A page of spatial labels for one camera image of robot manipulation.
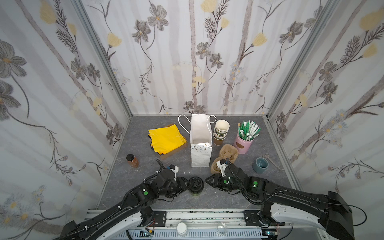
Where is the brown pulp cup carrier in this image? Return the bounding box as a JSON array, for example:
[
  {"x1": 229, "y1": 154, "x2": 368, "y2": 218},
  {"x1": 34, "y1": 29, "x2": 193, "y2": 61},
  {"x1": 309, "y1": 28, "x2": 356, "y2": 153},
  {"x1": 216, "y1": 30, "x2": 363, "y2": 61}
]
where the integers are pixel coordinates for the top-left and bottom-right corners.
[{"x1": 211, "y1": 144, "x2": 239, "y2": 174}]

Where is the black cup lid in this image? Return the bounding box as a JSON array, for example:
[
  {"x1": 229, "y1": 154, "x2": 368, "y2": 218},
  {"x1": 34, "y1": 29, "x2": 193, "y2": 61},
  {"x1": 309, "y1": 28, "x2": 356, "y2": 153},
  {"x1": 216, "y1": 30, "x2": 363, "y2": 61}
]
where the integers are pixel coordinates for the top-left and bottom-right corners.
[{"x1": 188, "y1": 177, "x2": 204, "y2": 195}]

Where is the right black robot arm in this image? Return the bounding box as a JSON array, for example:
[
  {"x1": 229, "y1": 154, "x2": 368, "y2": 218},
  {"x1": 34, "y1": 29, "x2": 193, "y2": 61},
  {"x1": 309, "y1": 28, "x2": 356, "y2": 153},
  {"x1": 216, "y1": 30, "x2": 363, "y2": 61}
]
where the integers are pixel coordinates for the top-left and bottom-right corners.
[{"x1": 205, "y1": 163, "x2": 355, "y2": 240}]

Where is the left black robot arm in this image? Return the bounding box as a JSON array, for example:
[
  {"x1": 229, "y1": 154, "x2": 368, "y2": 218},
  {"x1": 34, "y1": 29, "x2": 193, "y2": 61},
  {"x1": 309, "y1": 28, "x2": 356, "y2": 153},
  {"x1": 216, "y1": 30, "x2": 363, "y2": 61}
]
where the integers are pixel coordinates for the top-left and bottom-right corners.
[{"x1": 57, "y1": 166, "x2": 191, "y2": 240}]

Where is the teal ceramic cup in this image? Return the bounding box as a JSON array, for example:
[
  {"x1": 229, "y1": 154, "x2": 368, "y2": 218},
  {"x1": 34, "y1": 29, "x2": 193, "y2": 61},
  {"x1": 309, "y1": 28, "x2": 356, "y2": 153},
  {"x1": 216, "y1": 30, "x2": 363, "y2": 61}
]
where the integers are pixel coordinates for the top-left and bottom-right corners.
[{"x1": 252, "y1": 158, "x2": 269, "y2": 174}]

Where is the brown cardboard napkin tray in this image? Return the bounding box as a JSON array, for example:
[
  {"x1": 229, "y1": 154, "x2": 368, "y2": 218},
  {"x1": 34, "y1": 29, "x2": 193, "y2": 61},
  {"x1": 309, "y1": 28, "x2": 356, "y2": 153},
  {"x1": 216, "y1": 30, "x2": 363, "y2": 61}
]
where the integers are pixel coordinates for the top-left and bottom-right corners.
[{"x1": 159, "y1": 143, "x2": 188, "y2": 160}]

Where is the pink straw holder cup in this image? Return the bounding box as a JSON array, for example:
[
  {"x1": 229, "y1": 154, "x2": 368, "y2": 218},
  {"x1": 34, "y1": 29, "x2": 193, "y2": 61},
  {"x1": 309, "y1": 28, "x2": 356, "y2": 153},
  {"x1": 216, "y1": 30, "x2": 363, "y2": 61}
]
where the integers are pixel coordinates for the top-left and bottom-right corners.
[{"x1": 234, "y1": 135, "x2": 253, "y2": 155}]

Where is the amber spice bottle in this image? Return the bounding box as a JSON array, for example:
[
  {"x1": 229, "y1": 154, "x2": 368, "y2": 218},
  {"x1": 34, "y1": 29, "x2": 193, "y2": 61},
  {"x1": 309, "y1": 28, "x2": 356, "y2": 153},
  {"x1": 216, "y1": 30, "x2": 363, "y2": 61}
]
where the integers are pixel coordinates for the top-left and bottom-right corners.
[{"x1": 126, "y1": 154, "x2": 139, "y2": 168}]

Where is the yellow napkin stack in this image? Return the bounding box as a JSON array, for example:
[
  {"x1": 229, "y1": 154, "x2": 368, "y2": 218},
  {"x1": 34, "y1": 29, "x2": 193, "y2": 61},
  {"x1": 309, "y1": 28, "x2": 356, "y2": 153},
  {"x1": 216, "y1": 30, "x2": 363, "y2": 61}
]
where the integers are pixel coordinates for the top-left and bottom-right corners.
[{"x1": 149, "y1": 124, "x2": 187, "y2": 155}]

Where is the bundle of wrapped straws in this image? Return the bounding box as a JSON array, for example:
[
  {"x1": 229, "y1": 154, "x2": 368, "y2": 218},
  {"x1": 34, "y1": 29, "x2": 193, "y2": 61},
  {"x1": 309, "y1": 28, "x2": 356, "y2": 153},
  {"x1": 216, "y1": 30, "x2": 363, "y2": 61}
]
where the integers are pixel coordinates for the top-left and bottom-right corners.
[{"x1": 238, "y1": 121, "x2": 261, "y2": 142}]

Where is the stack of paper cups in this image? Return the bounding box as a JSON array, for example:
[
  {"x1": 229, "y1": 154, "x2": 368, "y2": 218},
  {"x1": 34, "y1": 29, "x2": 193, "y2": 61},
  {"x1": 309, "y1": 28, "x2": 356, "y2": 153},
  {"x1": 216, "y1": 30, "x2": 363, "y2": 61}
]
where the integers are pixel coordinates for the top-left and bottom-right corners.
[{"x1": 213, "y1": 120, "x2": 230, "y2": 146}]

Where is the white paper bag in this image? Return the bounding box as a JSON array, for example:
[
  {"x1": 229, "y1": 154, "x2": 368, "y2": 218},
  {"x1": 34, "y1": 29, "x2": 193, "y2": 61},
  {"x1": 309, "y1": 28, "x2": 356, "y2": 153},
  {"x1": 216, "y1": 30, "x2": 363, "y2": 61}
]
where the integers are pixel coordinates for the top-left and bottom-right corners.
[{"x1": 178, "y1": 114, "x2": 217, "y2": 168}]

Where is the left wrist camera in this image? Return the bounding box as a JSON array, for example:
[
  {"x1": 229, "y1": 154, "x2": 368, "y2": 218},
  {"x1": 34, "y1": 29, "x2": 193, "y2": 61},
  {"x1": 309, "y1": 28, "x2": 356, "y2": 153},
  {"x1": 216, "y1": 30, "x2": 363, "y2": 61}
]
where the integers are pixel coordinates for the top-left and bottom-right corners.
[{"x1": 167, "y1": 165, "x2": 179, "y2": 178}]

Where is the aluminium mounting rail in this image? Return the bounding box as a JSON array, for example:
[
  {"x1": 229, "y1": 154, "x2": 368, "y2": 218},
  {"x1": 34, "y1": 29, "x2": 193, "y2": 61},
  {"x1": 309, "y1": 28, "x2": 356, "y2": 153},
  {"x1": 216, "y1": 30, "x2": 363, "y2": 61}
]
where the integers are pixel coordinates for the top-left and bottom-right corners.
[{"x1": 80, "y1": 208, "x2": 334, "y2": 240}]

